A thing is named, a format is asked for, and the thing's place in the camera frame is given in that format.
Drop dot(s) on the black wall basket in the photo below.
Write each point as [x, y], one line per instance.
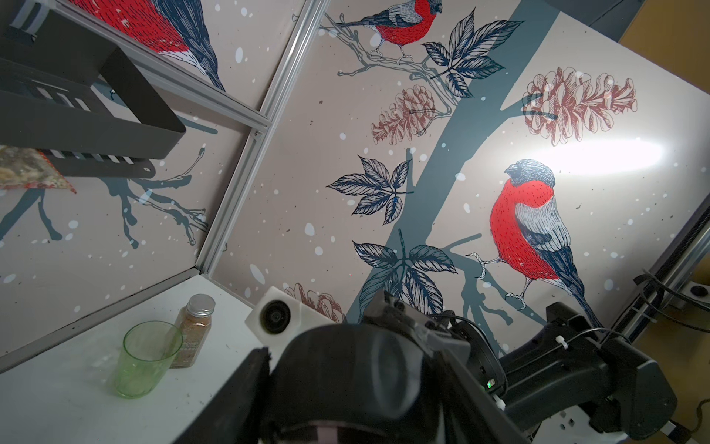
[75, 96]

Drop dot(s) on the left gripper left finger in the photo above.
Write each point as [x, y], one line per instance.
[234, 414]

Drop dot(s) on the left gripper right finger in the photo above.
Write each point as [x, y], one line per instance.
[470, 415]

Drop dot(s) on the green plastic cup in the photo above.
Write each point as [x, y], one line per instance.
[148, 351]

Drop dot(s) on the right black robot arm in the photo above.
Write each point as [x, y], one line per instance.
[567, 364]

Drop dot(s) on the spice jar silver lid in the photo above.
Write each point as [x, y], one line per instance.
[194, 323]

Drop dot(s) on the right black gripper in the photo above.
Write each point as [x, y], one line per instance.
[440, 332]

